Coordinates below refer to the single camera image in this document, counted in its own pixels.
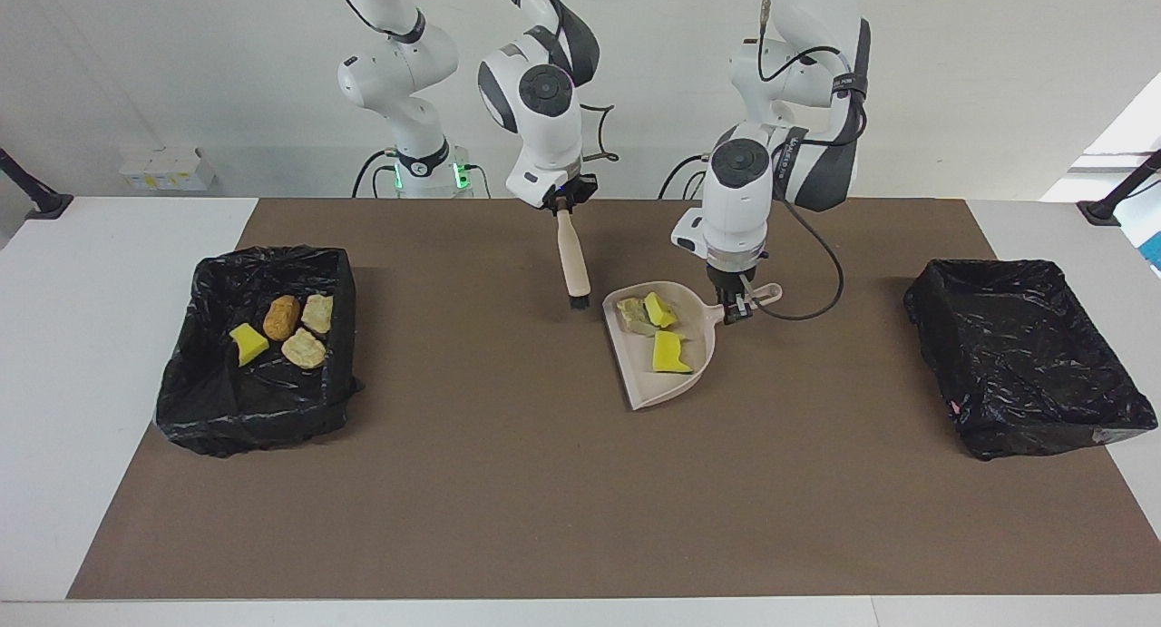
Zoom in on beige brush black bristles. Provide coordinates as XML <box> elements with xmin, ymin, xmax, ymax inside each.
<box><xmin>556</xmin><ymin>208</ymin><xmax>592</xmax><ymax>312</ymax></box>

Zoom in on hook shaped yellow sponge piece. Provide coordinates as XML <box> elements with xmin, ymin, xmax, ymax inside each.
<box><xmin>652</xmin><ymin>330</ymin><xmax>695</xmax><ymax>375</ymax></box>

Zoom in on striped croissant piece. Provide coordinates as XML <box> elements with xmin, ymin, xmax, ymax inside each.
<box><xmin>281</xmin><ymin>328</ymin><xmax>327</xmax><ymax>370</ymax></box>
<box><xmin>301</xmin><ymin>293</ymin><xmax>335</xmax><ymax>336</ymax></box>
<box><xmin>617</xmin><ymin>298</ymin><xmax>656</xmax><ymax>337</ymax></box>

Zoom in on beige plastic dustpan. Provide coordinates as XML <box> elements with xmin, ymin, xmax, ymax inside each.
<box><xmin>602</xmin><ymin>281</ymin><xmax>783</xmax><ymax>411</ymax></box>

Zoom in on brown oval bread roll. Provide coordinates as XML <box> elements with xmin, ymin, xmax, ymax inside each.
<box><xmin>263</xmin><ymin>295</ymin><xmax>301</xmax><ymax>342</ymax></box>

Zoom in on small yellow sponge wedge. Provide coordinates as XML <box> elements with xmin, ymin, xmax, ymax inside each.
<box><xmin>229</xmin><ymin>323</ymin><xmax>270</xmax><ymax>367</ymax></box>

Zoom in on black bag bin pink tag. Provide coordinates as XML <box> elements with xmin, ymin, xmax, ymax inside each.
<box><xmin>903</xmin><ymin>259</ymin><xmax>1159</xmax><ymax>462</ymax></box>

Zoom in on black bag lined bin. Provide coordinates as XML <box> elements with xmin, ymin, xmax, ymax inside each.
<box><xmin>154</xmin><ymin>246</ymin><xmax>366</xmax><ymax>458</ymax></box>

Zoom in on brown table mat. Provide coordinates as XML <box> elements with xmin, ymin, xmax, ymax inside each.
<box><xmin>68</xmin><ymin>198</ymin><xmax>1161</xmax><ymax>601</ymax></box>

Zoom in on white small boxes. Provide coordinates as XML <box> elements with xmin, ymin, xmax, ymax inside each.
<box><xmin>120</xmin><ymin>146</ymin><xmax>217</xmax><ymax>192</ymax></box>

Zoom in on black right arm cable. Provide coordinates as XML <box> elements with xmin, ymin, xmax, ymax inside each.
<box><xmin>580</xmin><ymin>103</ymin><xmax>620</xmax><ymax>163</ymax></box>

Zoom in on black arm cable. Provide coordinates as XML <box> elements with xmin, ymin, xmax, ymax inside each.
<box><xmin>742</xmin><ymin>0</ymin><xmax>872</xmax><ymax>322</ymax></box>
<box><xmin>580</xmin><ymin>103</ymin><xmax>620</xmax><ymax>163</ymax></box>

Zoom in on black left base cable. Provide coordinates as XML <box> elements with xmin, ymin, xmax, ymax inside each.
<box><xmin>658</xmin><ymin>153</ymin><xmax>717</xmax><ymax>200</ymax></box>

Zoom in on black base cable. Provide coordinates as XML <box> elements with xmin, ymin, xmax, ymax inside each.
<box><xmin>658</xmin><ymin>153</ymin><xmax>717</xmax><ymax>200</ymax></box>
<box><xmin>352</xmin><ymin>149</ymin><xmax>400</xmax><ymax>199</ymax></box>

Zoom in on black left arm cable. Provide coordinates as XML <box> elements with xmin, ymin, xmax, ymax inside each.
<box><xmin>742</xmin><ymin>0</ymin><xmax>872</xmax><ymax>322</ymax></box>

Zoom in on black right base cable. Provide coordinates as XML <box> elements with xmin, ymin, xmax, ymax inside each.
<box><xmin>352</xmin><ymin>149</ymin><xmax>400</xmax><ymax>199</ymax></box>

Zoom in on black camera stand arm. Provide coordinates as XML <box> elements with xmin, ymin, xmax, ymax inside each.
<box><xmin>1077</xmin><ymin>149</ymin><xmax>1161</xmax><ymax>227</ymax></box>
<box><xmin>0</xmin><ymin>148</ymin><xmax>74</xmax><ymax>220</ymax></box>

